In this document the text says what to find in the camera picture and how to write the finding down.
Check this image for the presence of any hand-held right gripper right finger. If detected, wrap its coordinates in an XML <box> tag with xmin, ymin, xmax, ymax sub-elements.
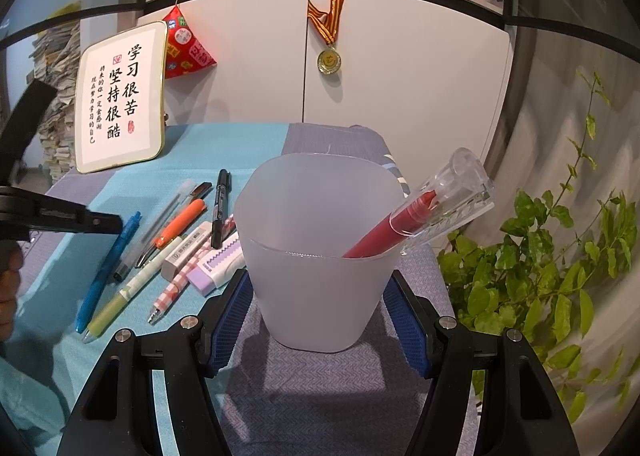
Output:
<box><xmin>384</xmin><ymin>269</ymin><xmax>581</xmax><ymax>456</ymax></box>

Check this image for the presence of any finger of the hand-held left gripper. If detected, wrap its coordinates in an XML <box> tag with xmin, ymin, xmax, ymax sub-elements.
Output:
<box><xmin>0</xmin><ymin>186</ymin><xmax>123</xmax><ymax>242</ymax></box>
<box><xmin>0</xmin><ymin>79</ymin><xmax>58</xmax><ymax>187</ymax></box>

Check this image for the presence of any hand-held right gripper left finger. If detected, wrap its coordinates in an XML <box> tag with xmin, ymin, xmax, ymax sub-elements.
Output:
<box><xmin>56</xmin><ymin>269</ymin><xmax>248</xmax><ymax>456</ymax></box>

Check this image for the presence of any blue pen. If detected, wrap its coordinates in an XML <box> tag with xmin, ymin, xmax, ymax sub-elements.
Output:
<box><xmin>75</xmin><ymin>211</ymin><xmax>143</xmax><ymax>334</ymax></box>

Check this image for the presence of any purple eraser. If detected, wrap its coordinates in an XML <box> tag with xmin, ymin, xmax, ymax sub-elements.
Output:
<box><xmin>186</xmin><ymin>231</ymin><xmax>246</xmax><ymax>296</ymax></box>

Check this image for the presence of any pink checked pen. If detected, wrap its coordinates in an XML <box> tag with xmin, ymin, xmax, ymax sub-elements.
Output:
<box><xmin>148</xmin><ymin>215</ymin><xmax>236</xmax><ymax>326</ymax></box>

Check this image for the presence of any green pen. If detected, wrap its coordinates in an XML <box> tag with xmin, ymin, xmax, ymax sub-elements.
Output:
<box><xmin>82</xmin><ymin>235</ymin><xmax>187</xmax><ymax>343</ymax></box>

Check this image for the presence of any clear gel pen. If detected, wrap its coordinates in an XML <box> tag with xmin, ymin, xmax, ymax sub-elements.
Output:
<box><xmin>135</xmin><ymin>179</ymin><xmax>196</xmax><ymax>268</ymax></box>

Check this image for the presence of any orange highlighter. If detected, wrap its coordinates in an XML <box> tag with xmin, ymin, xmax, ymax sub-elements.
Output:
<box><xmin>152</xmin><ymin>199</ymin><xmax>207</xmax><ymax>249</ymax></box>

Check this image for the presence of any translucent white plastic cup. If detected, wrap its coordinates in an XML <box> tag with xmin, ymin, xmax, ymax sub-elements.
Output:
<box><xmin>234</xmin><ymin>152</ymin><xmax>407</xmax><ymax>353</ymax></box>

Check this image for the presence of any white eraser with grey sleeve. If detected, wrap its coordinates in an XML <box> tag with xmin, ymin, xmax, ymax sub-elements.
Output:
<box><xmin>161</xmin><ymin>222</ymin><xmax>214</xmax><ymax>282</ymax></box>

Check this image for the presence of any red pen with clear cap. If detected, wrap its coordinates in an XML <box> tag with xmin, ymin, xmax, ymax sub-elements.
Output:
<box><xmin>342</xmin><ymin>147</ymin><xmax>496</xmax><ymax>258</ymax></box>

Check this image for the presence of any brown pen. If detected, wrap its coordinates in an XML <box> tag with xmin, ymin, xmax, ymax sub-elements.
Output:
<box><xmin>137</xmin><ymin>181</ymin><xmax>213</xmax><ymax>267</ymax></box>

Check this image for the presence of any black marker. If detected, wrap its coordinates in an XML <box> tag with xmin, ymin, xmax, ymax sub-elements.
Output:
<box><xmin>210</xmin><ymin>169</ymin><xmax>232</xmax><ymax>250</ymax></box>

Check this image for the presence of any person's left hand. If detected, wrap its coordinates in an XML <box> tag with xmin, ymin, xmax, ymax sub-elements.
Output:
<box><xmin>0</xmin><ymin>240</ymin><xmax>25</xmax><ymax>342</ymax></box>

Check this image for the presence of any stack of newspapers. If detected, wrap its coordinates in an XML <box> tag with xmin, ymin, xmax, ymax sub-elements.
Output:
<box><xmin>29</xmin><ymin>4</ymin><xmax>83</xmax><ymax>184</ymax></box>

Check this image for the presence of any green leafy plant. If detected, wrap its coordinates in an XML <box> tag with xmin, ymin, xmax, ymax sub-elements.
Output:
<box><xmin>437</xmin><ymin>69</ymin><xmax>636</xmax><ymax>424</ymax></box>

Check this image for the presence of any teal and grey tablecloth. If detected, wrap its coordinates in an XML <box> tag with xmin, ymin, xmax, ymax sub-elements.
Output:
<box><xmin>0</xmin><ymin>122</ymin><xmax>458</xmax><ymax>456</ymax></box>

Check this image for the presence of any red pyramid hanging ornament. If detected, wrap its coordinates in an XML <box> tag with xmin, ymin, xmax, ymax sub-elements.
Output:
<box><xmin>163</xmin><ymin>5</ymin><xmax>217</xmax><ymax>80</ymax></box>

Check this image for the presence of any white cabinet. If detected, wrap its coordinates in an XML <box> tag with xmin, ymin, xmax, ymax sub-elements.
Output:
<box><xmin>137</xmin><ymin>0</ymin><xmax>516</xmax><ymax>177</ymax></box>

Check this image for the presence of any gold medal with striped ribbon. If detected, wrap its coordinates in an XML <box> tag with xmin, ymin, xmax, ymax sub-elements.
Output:
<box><xmin>307</xmin><ymin>0</ymin><xmax>346</xmax><ymax>76</ymax></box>

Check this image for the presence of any white calligraphy sign gold frame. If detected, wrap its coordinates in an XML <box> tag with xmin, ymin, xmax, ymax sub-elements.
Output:
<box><xmin>75</xmin><ymin>20</ymin><xmax>169</xmax><ymax>174</ymax></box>

